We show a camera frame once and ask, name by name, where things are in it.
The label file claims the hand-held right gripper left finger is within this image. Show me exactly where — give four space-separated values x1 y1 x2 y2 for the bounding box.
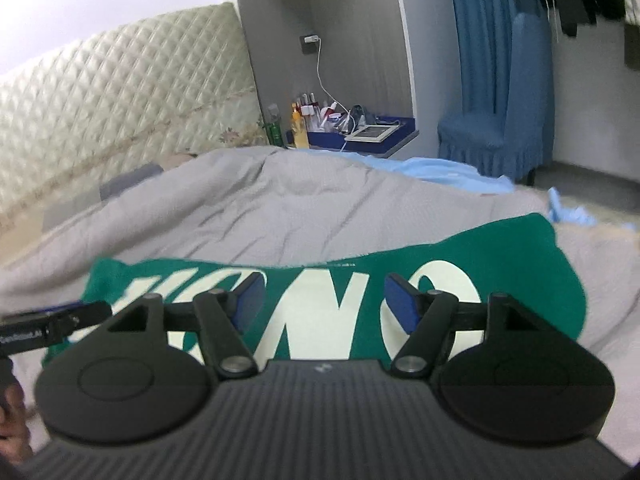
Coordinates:
102 272 264 380

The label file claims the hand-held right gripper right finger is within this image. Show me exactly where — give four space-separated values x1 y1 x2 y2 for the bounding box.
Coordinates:
385 274 548 380

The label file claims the green hoodie with cream print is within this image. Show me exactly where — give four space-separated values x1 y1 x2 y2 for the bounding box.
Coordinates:
42 212 587 367

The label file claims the person's left hand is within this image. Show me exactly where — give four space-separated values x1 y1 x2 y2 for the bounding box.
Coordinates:
0 377 33 461

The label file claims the grey bed blanket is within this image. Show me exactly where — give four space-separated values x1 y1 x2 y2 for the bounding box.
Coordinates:
0 146 640 461

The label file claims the grey pillow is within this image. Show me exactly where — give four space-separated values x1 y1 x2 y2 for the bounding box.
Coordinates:
42 161 164 232

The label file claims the light blue bed sheet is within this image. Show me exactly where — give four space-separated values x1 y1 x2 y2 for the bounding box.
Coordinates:
344 152 597 227

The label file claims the blue tray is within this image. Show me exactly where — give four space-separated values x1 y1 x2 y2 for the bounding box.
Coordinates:
286 116 417 154

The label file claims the green bottle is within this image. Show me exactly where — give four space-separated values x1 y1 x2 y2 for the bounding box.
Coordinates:
266 104 284 147

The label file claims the white framed tablet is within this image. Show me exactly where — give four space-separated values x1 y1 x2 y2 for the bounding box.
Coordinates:
344 124 397 143

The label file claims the yellow bottle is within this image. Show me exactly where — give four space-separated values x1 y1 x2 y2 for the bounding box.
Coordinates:
291 103 311 149

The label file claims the row of small cosmetic bottles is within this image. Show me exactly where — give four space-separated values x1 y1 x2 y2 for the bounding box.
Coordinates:
299 91 335 132

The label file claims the blue covered chair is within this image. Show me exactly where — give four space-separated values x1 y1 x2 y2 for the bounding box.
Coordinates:
436 11 557 184

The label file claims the cream quilted headboard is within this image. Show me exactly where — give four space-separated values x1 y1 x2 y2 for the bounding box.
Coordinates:
0 1 269 242

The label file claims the blue curtain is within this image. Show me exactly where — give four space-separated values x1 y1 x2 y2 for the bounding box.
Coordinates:
444 0 522 117

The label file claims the white charging cable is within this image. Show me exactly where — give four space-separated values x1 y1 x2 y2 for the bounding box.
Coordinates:
314 41 353 128

